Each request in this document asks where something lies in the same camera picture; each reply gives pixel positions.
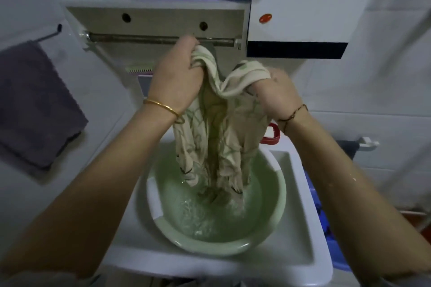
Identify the person's right hand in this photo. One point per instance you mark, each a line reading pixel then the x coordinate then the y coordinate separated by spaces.
pixel 279 95

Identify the person's left hand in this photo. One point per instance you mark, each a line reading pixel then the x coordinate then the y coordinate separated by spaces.
pixel 175 78

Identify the red soap dish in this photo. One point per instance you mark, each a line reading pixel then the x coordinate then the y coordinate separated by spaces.
pixel 274 138

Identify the cream leaf-patterned clothes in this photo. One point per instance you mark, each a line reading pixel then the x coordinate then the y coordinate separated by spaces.
pixel 222 128

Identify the light green plastic basin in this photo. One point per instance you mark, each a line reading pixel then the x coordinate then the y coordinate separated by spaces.
pixel 266 202

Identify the person's right forearm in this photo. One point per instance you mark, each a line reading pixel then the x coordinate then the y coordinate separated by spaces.
pixel 363 202

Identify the person's left forearm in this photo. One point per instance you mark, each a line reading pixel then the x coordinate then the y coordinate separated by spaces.
pixel 84 202

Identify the person's grey patterned shirt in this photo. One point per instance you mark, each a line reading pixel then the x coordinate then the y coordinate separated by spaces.
pixel 40 280

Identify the gold bangle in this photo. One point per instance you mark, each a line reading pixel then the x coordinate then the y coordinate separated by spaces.
pixel 161 106

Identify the green and pink scrub brush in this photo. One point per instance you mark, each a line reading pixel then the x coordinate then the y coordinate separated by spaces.
pixel 139 69

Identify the rusty metal towel bar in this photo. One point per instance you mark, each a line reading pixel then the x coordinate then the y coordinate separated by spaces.
pixel 134 39

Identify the red oval sticker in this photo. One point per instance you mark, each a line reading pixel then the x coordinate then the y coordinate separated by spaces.
pixel 265 18

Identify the dark grey cloth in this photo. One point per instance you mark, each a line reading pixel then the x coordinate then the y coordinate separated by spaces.
pixel 348 148

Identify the white ceramic sink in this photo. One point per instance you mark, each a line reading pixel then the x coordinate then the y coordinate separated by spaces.
pixel 296 223

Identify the dark purple towel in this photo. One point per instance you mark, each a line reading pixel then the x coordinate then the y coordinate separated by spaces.
pixel 33 105

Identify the blue plastic basin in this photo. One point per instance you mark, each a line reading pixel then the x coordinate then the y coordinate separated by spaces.
pixel 333 249

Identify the red bucket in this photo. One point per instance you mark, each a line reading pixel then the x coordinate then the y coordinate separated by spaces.
pixel 416 221

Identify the white wall box grey ribbed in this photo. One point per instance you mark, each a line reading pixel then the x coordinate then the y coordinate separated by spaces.
pixel 144 85

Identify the white wall cabinet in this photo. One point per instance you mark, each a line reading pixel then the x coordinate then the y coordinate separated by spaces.
pixel 309 4

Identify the metal towel rail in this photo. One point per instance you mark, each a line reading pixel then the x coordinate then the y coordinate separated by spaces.
pixel 47 35

